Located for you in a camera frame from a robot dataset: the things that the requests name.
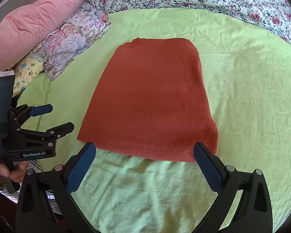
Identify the rust orange knit sweater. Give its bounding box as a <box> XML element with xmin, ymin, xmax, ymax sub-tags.
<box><xmin>77</xmin><ymin>38</ymin><xmax>219</xmax><ymax>163</ymax></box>

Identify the plaid checked cloth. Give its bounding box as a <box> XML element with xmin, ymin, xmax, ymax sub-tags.
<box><xmin>0</xmin><ymin>159</ymin><xmax>63</xmax><ymax>215</ymax></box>

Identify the purple floral pillow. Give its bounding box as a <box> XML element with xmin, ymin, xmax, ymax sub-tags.
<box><xmin>29</xmin><ymin>2</ymin><xmax>111</xmax><ymax>81</ymax></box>

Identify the person's left hand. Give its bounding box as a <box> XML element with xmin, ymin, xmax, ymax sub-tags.
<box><xmin>0</xmin><ymin>162</ymin><xmax>29</xmax><ymax>190</ymax></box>

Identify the lime green bed sheet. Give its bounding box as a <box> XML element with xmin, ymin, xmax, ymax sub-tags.
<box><xmin>18</xmin><ymin>9</ymin><xmax>291</xmax><ymax>232</ymax></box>

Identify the pink quilted blanket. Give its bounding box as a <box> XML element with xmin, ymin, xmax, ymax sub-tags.
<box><xmin>0</xmin><ymin>0</ymin><xmax>84</xmax><ymax>71</ymax></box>

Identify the yellow cartoon print cloth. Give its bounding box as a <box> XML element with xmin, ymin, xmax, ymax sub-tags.
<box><xmin>13</xmin><ymin>57</ymin><xmax>44</xmax><ymax>97</ymax></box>

